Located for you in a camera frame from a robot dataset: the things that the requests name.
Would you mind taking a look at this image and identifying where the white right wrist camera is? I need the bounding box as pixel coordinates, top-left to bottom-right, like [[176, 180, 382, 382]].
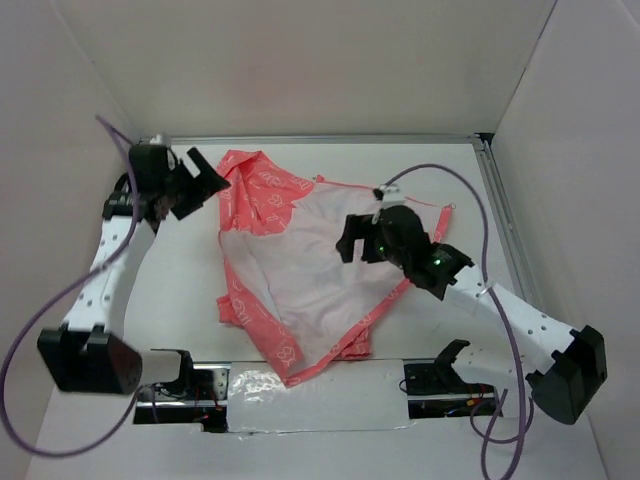
[[372, 184, 405, 224]]

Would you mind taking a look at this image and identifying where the aluminium frame rail right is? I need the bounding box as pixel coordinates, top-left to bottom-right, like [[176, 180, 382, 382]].
[[473, 133, 537, 304]]

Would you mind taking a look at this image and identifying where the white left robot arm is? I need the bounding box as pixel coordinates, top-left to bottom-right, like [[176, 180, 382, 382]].
[[37, 143, 230, 395]]

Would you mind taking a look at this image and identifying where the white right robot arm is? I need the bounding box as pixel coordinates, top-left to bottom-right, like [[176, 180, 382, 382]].
[[336, 205, 607, 425]]

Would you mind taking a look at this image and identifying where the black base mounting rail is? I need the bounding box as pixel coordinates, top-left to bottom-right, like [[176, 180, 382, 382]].
[[133, 360, 495, 435]]

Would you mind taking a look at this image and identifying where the pink jacket with white lining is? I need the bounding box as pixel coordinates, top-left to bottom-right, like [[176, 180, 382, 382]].
[[214, 148, 457, 390]]

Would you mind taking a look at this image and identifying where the aluminium frame rail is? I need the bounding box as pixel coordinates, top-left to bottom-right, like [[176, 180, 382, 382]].
[[170, 132, 495, 146], [473, 133, 537, 304]]

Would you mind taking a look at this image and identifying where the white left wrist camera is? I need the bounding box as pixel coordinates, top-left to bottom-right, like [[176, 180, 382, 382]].
[[149, 132, 172, 148]]

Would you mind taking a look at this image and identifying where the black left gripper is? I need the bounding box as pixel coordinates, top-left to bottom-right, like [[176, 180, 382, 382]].
[[159, 148, 229, 222]]

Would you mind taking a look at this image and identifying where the aluminium frame rail back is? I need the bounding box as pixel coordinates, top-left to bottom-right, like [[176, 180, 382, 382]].
[[170, 132, 495, 146]]

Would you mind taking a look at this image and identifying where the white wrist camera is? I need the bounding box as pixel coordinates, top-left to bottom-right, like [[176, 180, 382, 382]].
[[372, 184, 405, 224], [149, 132, 172, 148]]

